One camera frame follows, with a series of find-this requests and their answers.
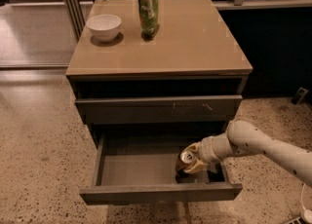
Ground closed grey top drawer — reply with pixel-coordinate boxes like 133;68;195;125
75;95;242;125

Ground white cable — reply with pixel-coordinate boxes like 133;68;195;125
299;183;312;224

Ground white ceramic bowl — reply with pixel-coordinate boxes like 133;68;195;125
86;15;122;42

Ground open grey middle drawer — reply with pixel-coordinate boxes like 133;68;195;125
80;135;243;205

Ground metal door frame post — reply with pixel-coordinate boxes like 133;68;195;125
63;0;85;41

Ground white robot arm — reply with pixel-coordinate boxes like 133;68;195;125
176;121;312;186

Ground small black floor object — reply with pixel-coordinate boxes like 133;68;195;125
291;87;309;105

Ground green chip bag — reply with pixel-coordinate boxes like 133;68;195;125
138;0;158;38

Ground orange soda can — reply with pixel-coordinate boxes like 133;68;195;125
175;150;195;178

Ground grey drawer cabinet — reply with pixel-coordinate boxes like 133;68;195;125
65;0;254;206

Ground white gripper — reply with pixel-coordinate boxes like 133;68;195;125
183;136;222;174

